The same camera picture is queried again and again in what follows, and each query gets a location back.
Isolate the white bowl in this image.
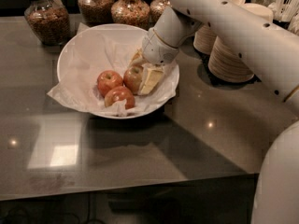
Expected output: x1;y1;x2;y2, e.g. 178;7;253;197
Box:
56;23;180;120

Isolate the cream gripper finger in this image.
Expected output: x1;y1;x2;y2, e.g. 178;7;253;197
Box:
137;63;164;95
129;49;148;66

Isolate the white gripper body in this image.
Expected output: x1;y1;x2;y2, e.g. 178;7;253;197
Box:
141;28;178;65

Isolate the paper bowl stack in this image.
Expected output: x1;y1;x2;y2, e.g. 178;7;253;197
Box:
207;2;274;84
193;0;246;55

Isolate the white paper liner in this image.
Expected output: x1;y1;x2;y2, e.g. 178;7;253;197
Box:
46;21;178;118

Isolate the glass cereal jar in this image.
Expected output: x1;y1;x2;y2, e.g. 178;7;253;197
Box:
149;0;170;23
78;0;114;26
111;0;150;30
24;0;70;46

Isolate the white stirrer sticks bundle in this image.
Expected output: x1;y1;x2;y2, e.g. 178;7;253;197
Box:
275;0;299;22

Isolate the paper bowl stack front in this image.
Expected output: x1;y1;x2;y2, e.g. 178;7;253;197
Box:
207;2;274;84

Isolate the paper bowl stack rear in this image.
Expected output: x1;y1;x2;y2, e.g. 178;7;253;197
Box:
193;0;246;55

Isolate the glass cereal jar far left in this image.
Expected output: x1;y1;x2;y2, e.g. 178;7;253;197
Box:
24;0;70;46

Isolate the red apple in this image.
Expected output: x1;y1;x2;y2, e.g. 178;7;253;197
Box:
104;86;135;109
123;65;143;94
97;70;123;97

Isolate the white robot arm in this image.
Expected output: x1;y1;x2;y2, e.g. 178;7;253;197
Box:
142;0;299;224

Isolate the red apple front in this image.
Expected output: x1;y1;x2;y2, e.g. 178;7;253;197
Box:
104;86;135;109

